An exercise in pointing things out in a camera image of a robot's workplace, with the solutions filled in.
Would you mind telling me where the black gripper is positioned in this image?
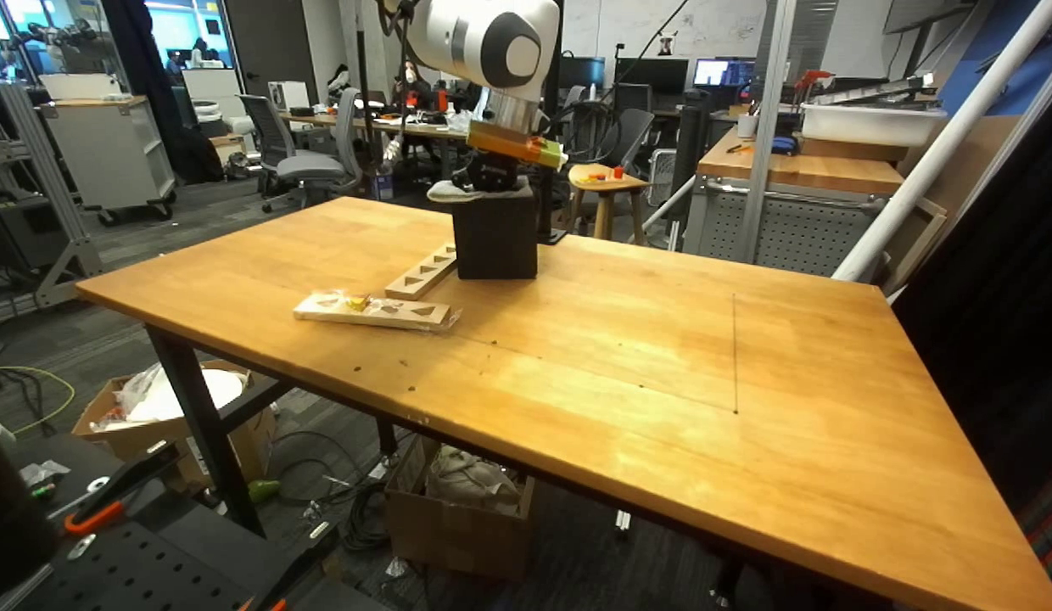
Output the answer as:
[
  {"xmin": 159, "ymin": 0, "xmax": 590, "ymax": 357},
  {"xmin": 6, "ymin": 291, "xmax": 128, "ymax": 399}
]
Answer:
[{"xmin": 457, "ymin": 159, "xmax": 537, "ymax": 198}]

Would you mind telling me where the white towel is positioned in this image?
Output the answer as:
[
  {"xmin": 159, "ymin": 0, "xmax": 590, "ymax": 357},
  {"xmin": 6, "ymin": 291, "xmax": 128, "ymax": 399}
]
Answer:
[{"xmin": 424, "ymin": 177, "xmax": 476, "ymax": 206}]

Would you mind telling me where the black box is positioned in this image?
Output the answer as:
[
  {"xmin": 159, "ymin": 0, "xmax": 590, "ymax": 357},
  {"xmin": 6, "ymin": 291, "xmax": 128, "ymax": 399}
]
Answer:
[{"xmin": 448, "ymin": 183, "xmax": 544, "ymax": 283}]

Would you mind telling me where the open brown cardboard box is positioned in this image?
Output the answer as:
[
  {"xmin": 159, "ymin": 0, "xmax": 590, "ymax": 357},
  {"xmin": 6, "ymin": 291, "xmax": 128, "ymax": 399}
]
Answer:
[
  {"xmin": 66, "ymin": 359, "xmax": 282, "ymax": 491},
  {"xmin": 381, "ymin": 439, "xmax": 544, "ymax": 583}
]

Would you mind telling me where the round wooden stool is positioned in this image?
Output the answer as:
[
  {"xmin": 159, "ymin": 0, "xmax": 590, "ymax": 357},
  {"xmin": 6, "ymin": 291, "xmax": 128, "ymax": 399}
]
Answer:
[{"xmin": 565, "ymin": 159, "xmax": 652, "ymax": 243}]

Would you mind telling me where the plain wooden slotted tray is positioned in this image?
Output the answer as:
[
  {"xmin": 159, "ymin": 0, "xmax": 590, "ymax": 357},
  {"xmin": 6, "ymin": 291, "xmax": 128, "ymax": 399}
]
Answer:
[{"xmin": 384, "ymin": 242, "xmax": 462, "ymax": 301}]

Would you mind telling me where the black office chair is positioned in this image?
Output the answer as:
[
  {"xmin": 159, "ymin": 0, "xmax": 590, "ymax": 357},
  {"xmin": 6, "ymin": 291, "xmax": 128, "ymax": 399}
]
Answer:
[{"xmin": 570, "ymin": 81, "xmax": 655, "ymax": 170}]

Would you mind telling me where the wooden tray with coloured blocks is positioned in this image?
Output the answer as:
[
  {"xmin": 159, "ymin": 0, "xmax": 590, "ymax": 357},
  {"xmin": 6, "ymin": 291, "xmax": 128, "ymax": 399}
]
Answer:
[{"xmin": 293, "ymin": 289, "xmax": 462, "ymax": 337}]

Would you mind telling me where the grey office chair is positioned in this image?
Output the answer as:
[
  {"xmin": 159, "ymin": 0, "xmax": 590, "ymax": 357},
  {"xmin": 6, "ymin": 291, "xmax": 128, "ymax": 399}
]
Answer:
[{"xmin": 237, "ymin": 87, "xmax": 362, "ymax": 213}]

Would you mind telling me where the lit computer monitor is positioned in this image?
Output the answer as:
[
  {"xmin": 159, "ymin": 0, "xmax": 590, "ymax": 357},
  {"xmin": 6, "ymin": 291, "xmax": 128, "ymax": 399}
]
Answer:
[{"xmin": 689, "ymin": 54, "xmax": 762, "ymax": 99}]

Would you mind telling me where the wooden workbench with grey front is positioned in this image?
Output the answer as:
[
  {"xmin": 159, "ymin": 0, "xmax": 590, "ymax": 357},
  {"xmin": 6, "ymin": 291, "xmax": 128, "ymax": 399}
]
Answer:
[{"xmin": 681, "ymin": 129, "xmax": 908, "ymax": 277}]

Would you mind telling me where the white plastic bin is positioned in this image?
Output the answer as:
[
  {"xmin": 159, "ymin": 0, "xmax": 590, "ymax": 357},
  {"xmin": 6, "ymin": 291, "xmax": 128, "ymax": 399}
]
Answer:
[{"xmin": 798, "ymin": 99, "xmax": 951, "ymax": 153}]

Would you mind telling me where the white plastic bag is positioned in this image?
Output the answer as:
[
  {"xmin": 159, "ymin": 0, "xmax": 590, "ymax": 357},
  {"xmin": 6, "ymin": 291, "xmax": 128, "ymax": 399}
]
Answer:
[{"xmin": 116, "ymin": 362, "xmax": 254, "ymax": 432}]

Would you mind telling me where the white wheeled cabinet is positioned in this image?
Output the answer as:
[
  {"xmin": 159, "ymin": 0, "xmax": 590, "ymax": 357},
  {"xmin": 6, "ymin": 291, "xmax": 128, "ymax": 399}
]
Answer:
[{"xmin": 37, "ymin": 72, "xmax": 180, "ymax": 226}]

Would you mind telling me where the white diagonal pole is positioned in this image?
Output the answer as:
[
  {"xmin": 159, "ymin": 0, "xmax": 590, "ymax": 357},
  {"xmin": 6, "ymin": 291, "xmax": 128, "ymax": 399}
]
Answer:
[{"xmin": 829, "ymin": 0, "xmax": 1052, "ymax": 285}]

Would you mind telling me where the black perforated tool board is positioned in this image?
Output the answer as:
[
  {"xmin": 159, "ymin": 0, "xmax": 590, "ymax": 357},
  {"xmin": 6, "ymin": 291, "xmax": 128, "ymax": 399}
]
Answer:
[{"xmin": 14, "ymin": 494, "xmax": 315, "ymax": 611}]

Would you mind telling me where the orange green wrist camera mount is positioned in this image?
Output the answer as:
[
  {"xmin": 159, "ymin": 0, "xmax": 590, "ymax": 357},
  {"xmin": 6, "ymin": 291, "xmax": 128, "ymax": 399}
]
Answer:
[{"xmin": 466, "ymin": 114, "xmax": 570, "ymax": 174}]

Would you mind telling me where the grey vertical post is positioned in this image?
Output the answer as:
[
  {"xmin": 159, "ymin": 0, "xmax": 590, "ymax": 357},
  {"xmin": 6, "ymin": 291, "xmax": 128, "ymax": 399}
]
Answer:
[{"xmin": 737, "ymin": 0, "xmax": 802, "ymax": 266}]

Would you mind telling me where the black metal table frame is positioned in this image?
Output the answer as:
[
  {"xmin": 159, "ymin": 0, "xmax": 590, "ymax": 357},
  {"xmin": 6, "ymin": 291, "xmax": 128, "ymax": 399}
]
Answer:
[{"xmin": 141, "ymin": 323, "xmax": 765, "ymax": 611}]

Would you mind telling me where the grey metal shelf frame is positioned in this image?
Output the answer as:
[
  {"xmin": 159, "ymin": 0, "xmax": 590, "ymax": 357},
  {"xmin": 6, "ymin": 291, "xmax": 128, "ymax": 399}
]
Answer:
[{"xmin": 0, "ymin": 81, "xmax": 107, "ymax": 334}]

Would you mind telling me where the yellow green cable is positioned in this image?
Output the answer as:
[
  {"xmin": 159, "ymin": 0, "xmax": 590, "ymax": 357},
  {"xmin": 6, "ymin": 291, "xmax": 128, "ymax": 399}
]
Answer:
[{"xmin": 0, "ymin": 362, "xmax": 85, "ymax": 439}]

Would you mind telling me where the orange handled bar clamp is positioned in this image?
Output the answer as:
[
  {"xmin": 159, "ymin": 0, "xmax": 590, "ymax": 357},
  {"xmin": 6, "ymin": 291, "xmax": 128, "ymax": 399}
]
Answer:
[{"xmin": 57, "ymin": 439, "xmax": 180, "ymax": 538}]

